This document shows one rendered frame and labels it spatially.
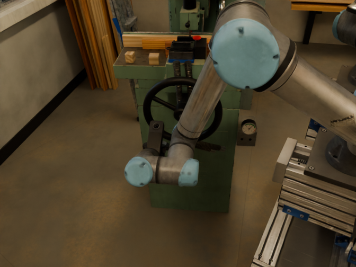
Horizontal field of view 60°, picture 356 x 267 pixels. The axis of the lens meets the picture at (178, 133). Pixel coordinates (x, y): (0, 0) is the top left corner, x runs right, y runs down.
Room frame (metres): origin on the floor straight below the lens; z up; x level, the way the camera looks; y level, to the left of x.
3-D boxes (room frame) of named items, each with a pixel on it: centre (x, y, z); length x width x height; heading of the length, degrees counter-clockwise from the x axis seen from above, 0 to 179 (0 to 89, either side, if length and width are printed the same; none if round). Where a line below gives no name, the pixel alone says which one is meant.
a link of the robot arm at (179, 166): (0.61, 0.00, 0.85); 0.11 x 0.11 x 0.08; 81
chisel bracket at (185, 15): (1.27, -0.07, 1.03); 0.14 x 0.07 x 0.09; 172
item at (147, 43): (1.24, -0.16, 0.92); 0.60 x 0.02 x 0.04; 82
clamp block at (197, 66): (1.06, -0.05, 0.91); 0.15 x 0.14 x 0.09; 82
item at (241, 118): (1.08, -0.31, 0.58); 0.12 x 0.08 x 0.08; 172
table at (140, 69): (1.15, -0.06, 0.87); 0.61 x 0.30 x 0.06; 82
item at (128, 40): (1.27, -0.08, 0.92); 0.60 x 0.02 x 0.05; 82
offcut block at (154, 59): (1.14, 0.08, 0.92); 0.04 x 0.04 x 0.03; 85
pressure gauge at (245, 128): (1.01, -0.30, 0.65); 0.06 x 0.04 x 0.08; 82
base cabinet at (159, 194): (1.37, -0.08, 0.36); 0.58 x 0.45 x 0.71; 172
